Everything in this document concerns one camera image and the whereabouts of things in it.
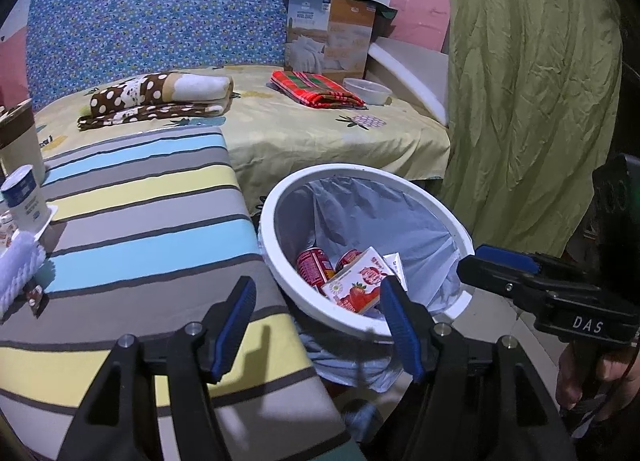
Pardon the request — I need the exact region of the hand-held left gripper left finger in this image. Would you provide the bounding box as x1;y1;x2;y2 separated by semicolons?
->
57;276;258;461

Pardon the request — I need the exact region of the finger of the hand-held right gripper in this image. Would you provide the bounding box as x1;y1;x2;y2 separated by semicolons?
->
474;244;601;292
457;255;551;314

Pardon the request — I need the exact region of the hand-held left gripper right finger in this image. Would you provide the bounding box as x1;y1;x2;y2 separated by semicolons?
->
380;275;578;461

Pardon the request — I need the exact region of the pink strawberry milk carton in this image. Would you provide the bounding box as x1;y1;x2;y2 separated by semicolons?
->
320;247;398;314

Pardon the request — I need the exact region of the red cartoon face can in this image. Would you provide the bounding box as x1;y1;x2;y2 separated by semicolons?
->
335;249;363;272

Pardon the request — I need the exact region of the white trash bin with liner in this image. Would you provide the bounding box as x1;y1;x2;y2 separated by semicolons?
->
259;164;475;389

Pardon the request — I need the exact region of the red drink can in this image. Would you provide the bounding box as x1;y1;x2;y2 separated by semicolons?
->
296;247;336;289

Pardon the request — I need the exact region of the long white foam net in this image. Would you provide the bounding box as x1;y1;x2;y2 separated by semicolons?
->
0;231;47;312

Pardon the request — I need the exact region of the blue white yogurt cup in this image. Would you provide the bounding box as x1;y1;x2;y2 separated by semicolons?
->
0;164;51;232

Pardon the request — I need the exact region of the person's right hand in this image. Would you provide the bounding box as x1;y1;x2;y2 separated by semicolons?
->
555;341;640;422

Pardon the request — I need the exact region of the striped table cloth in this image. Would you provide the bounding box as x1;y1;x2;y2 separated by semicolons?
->
0;125;353;461

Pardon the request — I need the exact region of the green curtain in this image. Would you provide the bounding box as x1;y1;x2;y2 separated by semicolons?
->
440;0;623;257

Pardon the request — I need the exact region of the white foam board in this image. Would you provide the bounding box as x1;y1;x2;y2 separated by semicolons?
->
367;38;449;124

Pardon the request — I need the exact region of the yellow bed sheet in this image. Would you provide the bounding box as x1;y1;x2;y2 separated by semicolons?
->
32;64;451;222

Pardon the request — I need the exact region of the white plastic bowl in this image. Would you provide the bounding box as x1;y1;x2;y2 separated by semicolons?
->
343;78;392;106

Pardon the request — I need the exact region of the brown polka dot blanket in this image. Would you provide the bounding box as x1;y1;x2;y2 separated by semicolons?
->
77;72;235;131

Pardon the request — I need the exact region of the red plaid cloth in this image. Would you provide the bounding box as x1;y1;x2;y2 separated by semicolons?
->
270;70;367;108

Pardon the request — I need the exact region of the brown beige thermos jug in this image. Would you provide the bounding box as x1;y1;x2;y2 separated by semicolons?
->
0;98;46;182

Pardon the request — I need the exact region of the cardboard quilt box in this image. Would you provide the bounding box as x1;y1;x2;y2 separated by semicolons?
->
285;0;376;84

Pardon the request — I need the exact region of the blue floral headboard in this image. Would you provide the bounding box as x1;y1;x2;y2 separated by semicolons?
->
27;0;347;112

